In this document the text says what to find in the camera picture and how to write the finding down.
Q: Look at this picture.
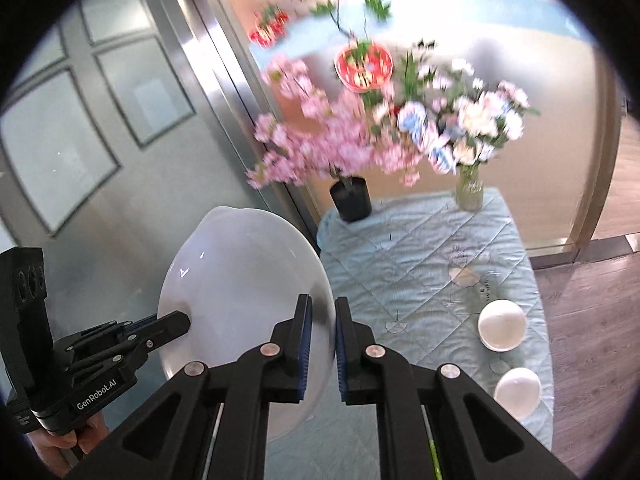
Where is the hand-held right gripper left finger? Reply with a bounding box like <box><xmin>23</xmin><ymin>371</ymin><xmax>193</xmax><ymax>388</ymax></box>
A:
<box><xmin>60</xmin><ymin>293</ymin><xmax>315</xmax><ymax>480</ymax></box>

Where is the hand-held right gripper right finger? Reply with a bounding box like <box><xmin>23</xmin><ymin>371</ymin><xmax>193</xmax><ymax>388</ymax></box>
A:
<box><xmin>334</xmin><ymin>296</ymin><xmax>581</xmax><ymax>480</ymax></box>

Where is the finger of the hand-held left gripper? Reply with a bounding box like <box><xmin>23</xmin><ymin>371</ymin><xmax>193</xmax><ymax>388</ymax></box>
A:
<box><xmin>65</xmin><ymin>312</ymin><xmax>158</xmax><ymax>356</ymax></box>
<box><xmin>62</xmin><ymin>310</ymin><xmax>192</xmax><ymax>376</ymax></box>

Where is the white plate with ears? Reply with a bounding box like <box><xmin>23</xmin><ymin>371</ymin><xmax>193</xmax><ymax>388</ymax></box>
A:
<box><xmin>157</xmin><ymin>206</ymin><xmax>337</xmax><ymax>443</ymax></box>

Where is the green bowl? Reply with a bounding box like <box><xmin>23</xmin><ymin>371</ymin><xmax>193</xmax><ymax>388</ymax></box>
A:
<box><xmin>422</xmin><ymin>402</ymin><xmax>445</xmax><ymax>480</ymax></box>

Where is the small white bowl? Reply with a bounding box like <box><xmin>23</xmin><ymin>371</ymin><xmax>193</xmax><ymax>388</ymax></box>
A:
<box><xmin>478</xmin><ymin>299</ymin><xmax>528</xmax><ymax>352</ymax></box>
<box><xmin>493</xmin><ymin>367</ymin><xmax>543</xmax><ymax>422</ymax></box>

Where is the person's left hand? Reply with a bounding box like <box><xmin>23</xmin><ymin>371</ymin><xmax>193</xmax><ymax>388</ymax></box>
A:
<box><xmin>27</xmin><ymin>407</ymin><xmax>110</xmax><ymax>480</ymax></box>

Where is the light blue quilted blanket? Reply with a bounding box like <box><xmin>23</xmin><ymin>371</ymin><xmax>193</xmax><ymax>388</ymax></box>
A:
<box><xmin>265</xmin><ymin>187</ymin><xmax>555</xmax><ymax>480</ymax></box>

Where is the black flower pot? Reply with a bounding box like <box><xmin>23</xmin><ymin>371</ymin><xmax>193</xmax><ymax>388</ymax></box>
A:
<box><xmin>329</xmin><ymin>176</ymin><xmax>372</xmax><ymax>223</ymax></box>

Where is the glass vase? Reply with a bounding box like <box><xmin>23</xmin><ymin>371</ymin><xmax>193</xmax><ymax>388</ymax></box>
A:
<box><xmin>454</xmin><ymin>165</ymin><xmax>485</xmax><ymax>212</ymax></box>

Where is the pink blossom tree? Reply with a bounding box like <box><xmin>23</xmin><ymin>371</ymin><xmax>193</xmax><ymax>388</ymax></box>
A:
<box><xmin>245</xmin><ymin>55</ymin><xmax>426</xmax><ymax>192</ymax></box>

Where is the pastel flower bouquet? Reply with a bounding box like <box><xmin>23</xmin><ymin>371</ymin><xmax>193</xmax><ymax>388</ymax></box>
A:
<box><xmin>372</xmin><ymin>40</ymin><xmax>541</xmax><ymax>176</ymax></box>

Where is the large red round ornament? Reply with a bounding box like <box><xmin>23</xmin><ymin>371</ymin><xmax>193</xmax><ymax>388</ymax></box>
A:
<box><xmin>334</xmin><ymin>41</ymin><xmax>394</xmax><ymax>93</ymax></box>

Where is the dark door mat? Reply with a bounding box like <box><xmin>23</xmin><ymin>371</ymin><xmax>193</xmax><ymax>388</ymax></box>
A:
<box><xmin>607</xmin><ymin>232</ymin><xmax>640</xmax><ymax>256</ymax></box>

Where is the small red ornament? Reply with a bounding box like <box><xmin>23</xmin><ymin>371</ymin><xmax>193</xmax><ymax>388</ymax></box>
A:
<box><xmin>248</xmin><ymin>5</ymin><xmax>291</xmax><ymax>50</ymax></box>

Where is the green leafy branch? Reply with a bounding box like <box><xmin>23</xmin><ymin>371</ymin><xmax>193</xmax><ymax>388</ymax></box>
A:
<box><xmin>287</xmin><ymin>0</ymin><xmax>396</xmax><ymax>41</ymax></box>

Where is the wooden door frame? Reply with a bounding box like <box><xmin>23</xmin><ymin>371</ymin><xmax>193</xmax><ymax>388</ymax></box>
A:
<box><xmin>570</xmin><ymin>10</ymin><xmax>626</xmax><ymax>256</ymax></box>

